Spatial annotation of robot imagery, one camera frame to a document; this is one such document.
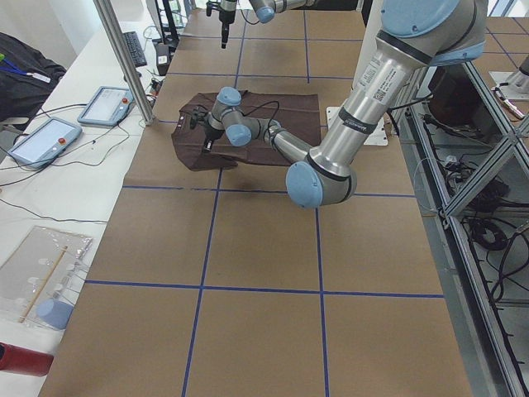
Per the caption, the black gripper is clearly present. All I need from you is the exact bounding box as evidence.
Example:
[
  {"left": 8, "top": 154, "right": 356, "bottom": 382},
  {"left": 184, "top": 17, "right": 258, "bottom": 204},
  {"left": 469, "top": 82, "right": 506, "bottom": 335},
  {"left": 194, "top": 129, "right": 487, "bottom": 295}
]
[
  {"left": 202, "top": 126, "right": 222, "bottom": 152},
  {"left": 206, "top": 0, "right": 237, "bottom": 49}
]

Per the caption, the dark brown t-shirt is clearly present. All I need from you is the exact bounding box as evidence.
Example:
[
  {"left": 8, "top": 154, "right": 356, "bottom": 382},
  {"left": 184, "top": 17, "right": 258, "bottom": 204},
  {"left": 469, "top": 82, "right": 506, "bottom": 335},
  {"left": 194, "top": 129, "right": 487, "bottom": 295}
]
[{"left": 171, "top": 87, "right": 322, "bottom": 171}]

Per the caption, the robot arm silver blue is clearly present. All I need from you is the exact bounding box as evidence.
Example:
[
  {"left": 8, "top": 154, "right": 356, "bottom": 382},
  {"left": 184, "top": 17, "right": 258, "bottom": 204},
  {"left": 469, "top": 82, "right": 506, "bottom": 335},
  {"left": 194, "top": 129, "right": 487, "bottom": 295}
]
[
  {"left": 206, "top": 0, "right": 317, "bottom": 49},
  {"left": 203, "top": 0, "right": 488, "bottom": 208}
]

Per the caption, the black keyboard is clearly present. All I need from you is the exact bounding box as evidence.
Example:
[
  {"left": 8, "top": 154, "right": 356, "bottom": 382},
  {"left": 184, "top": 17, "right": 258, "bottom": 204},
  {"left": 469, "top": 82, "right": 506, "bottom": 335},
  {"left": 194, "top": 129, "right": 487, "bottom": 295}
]
[{"left": 122, "top": 31, "right": 147, "bottom": 67}]

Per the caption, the far teach pendant tablet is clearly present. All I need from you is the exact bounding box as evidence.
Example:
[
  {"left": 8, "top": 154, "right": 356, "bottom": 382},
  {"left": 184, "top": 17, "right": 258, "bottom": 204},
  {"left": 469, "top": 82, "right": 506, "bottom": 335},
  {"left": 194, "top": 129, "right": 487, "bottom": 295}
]
[{"left": 77, "top": 86, "right": 134, "bottom": 127}]

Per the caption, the teach pendant tablet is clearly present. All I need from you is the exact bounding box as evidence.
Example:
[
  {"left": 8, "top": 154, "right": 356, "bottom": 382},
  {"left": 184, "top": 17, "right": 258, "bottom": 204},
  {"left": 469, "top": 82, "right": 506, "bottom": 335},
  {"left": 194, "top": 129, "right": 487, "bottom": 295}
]
[
  {"left": 77, "top": 86, "right": 134, "bottom": 127},
  {"left": 7, "top": 117, "right": 82, "bottom": 169}
]

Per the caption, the near teach pendant tablet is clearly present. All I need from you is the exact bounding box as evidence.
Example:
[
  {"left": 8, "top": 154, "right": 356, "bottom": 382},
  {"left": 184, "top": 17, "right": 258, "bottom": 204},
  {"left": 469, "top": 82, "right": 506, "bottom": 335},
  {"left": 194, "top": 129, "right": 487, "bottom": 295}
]
[{"left": 7, "top": 117, "right": 82, "bottom": 169}]

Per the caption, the black backpack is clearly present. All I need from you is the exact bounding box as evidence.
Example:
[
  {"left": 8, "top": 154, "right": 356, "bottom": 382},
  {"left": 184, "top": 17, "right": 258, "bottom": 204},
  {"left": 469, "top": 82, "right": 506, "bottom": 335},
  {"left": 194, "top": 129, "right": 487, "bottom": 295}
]
[{"left": 1, "top": 33, "right": 67, "bottom": 122}]

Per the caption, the clear plastic tray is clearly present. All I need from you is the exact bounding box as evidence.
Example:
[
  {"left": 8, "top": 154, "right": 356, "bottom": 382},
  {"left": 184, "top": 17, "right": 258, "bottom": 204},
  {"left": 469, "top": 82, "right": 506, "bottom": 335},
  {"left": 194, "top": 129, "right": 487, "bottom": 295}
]
[{"left": 1, "top": 227, "right": 93, "bottom": 330}]

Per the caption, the blue plastic cup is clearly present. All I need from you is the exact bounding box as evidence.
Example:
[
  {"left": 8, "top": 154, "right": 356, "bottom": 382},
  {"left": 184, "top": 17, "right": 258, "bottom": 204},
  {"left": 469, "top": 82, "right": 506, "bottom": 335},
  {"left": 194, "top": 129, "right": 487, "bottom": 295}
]
[{"left": 36, "top": 299, "right": 74, "bottom": 330}]

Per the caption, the red bottle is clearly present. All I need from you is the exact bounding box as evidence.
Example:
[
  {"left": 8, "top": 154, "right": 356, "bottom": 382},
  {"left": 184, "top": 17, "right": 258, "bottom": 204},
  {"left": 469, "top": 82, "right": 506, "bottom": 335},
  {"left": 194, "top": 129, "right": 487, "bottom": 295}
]
[{"left": 1, "top": 342, "right": 54, "bottom": 376}]

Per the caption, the aluminium frame column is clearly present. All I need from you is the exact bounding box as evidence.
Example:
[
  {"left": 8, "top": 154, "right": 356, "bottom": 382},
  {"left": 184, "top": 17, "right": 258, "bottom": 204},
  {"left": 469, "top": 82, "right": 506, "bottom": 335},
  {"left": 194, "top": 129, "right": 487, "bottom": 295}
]
[{"left": 93, "top": 0, "right": 155, "bottom": 126}]

